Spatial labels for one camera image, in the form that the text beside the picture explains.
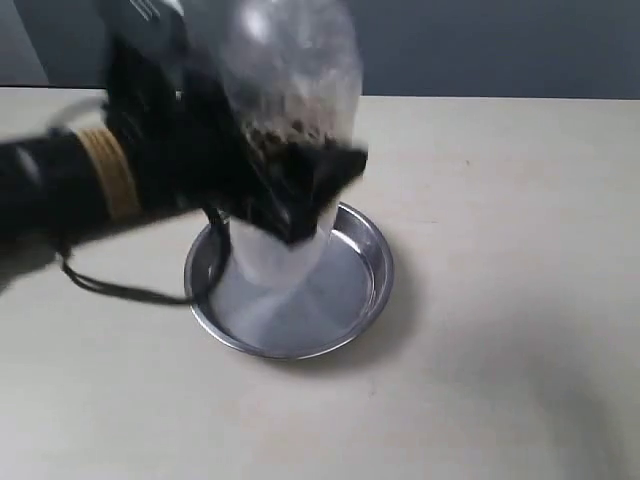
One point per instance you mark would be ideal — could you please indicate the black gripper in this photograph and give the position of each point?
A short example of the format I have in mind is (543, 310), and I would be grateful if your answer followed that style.
(186, 150)

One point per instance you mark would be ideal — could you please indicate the clear plastic bottle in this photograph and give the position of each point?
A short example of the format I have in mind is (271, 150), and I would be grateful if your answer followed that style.
(292, 69)

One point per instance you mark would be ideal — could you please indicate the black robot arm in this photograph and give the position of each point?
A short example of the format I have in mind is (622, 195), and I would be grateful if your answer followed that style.
(68, 186)

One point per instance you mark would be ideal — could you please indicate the round stainless steel dish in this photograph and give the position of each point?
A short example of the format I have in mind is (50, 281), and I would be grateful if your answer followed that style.
(337, 302)

